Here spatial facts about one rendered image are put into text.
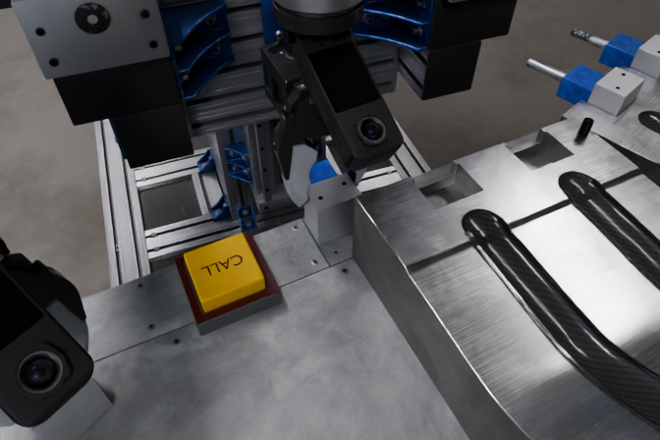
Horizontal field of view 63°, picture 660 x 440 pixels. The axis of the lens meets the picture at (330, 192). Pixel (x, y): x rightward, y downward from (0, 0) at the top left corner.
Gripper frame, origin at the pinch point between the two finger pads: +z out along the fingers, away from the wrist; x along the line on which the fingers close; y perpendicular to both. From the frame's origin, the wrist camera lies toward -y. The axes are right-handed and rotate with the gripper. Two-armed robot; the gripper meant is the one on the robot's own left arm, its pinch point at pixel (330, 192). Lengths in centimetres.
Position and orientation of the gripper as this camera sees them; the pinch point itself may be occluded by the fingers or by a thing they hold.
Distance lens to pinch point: 54.5
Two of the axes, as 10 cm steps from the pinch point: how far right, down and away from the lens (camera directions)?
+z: 0.0, 6.8, 7.3
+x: -9.0, 3.1, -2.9
